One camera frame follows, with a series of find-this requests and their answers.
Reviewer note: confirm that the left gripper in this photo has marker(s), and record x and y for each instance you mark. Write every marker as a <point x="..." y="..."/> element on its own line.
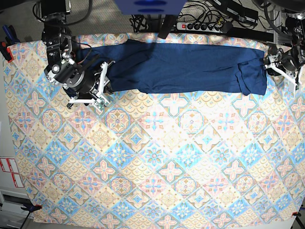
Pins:
<point x="286" y="66"/>

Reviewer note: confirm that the black clamp lower left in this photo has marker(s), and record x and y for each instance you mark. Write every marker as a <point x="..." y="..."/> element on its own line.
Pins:
<point x="31" y="208"/>

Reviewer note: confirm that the black clamp lower right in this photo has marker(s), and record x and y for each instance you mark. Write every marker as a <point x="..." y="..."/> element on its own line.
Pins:
<point x="297" y="214"/>

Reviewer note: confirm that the white power strip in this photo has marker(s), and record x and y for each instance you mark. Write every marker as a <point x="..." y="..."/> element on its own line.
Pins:
<point x="198" y="27"/>

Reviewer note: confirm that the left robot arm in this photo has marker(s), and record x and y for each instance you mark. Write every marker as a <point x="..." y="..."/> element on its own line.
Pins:
<point x="293" y="32"/>

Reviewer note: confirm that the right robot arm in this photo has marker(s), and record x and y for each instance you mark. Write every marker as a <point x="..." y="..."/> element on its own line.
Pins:
<point x="56" y="35"/>

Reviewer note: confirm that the blue long-sleeve T-shirt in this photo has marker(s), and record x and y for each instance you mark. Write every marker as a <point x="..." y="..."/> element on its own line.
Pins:
<point x="166" y="68"/>

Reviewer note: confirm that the black support post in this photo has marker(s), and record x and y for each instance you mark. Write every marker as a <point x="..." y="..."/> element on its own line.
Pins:
<point x="167" y="26"/>

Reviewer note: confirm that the red black clamp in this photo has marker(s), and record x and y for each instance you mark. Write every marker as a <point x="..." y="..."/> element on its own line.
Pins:
<point x="6" y="52"/>

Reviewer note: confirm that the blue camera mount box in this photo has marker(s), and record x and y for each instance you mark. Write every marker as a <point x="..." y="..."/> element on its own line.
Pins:
<point x="134" y="7"/>

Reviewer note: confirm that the red white label stickers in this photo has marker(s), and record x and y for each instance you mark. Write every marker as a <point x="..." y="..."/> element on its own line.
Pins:
<point x="9" y="169"/>

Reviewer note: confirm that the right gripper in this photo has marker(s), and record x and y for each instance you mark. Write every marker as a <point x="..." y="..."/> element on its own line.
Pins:
<point x="78" y="80"/>

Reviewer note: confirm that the patterned tile tablecloth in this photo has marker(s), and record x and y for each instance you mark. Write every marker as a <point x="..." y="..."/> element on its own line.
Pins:
<point x="201" y="160"/>

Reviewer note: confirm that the blue clamp upper left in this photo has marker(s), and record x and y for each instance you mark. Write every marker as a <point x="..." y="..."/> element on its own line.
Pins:
<point x="11" y="36"/>

